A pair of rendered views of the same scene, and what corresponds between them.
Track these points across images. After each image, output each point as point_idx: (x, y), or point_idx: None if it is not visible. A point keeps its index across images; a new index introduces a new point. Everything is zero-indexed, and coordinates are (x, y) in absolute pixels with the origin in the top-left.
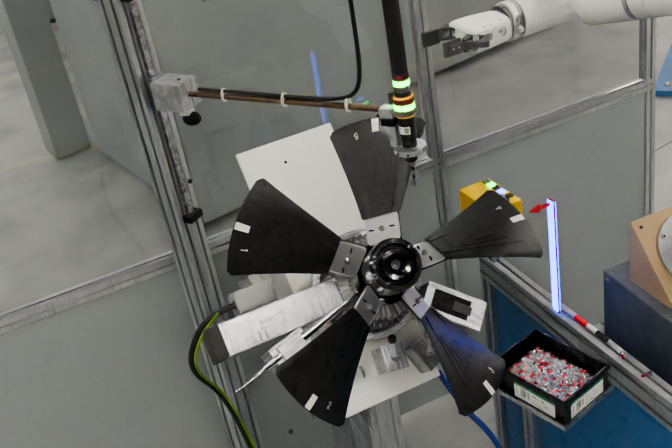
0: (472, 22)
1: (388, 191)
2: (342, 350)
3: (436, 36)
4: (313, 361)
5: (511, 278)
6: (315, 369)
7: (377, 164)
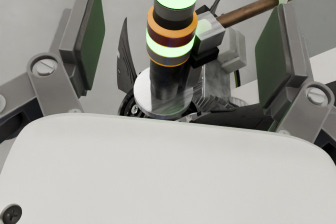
0: (154, 212)
1: (209, 124)
2: (127, 72)
3: (271, 77)
4: (123, 45)
5: None
6: (122, 49)
7: (251, 119)
